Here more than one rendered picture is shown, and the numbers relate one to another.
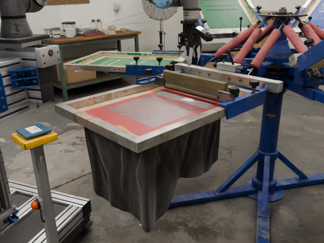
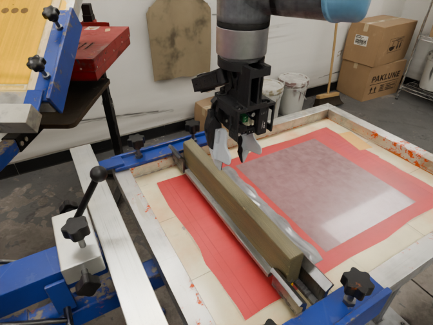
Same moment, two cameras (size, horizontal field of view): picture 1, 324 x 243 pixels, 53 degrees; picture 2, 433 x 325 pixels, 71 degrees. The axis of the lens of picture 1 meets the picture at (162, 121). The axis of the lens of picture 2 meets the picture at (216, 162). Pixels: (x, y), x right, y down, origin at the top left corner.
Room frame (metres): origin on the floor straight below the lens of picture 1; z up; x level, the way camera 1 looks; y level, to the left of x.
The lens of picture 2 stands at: (2.07, -0.07, 1.46)
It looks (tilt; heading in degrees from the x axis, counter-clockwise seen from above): 35 degrees down; 193
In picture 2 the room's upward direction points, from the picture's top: straight up
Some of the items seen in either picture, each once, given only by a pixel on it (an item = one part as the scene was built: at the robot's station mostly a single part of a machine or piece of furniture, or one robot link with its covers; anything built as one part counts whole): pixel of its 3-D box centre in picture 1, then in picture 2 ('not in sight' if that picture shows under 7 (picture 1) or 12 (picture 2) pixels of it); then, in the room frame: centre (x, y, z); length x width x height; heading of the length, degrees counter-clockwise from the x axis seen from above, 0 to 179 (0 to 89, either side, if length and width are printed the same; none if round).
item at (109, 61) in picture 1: (148, 50); not in sight; (2.43, 0.09, 1.05); 1.08 x 0.61 x 0.23; 73
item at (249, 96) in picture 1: (243, 102); (168, 156); (1.41, -0.37, 0.98); 0.30 x 0.05 x 0.07; 133
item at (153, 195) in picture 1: (187, 166); not in sight; (1.26, -0.11, 0.74); 0.46 x 0.04 x 0.42; 133
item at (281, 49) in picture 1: (272, 108); not in sight; (2.17, -0.78, 0.67); 0.39 x 0.39 x 1.35
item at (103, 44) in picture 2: not in sight; (68, 48); (0.79, -1.10, 1.06); 0.61 x 0.46 x 0.12; 13
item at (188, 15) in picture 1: (190, 15); (243, 41); (1.61, -0.14, 1.34); 0.08 x 0.08 x 0.05
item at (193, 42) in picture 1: (189, 33); (241, 95); (1.61, -0.14, 1.26); 0.09 x 0.08 x 0.12; 43
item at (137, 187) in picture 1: (114, 169); not in sight; (1.25, 0.21, 0.74); 0.45 x 0.03 x 0.43; 43
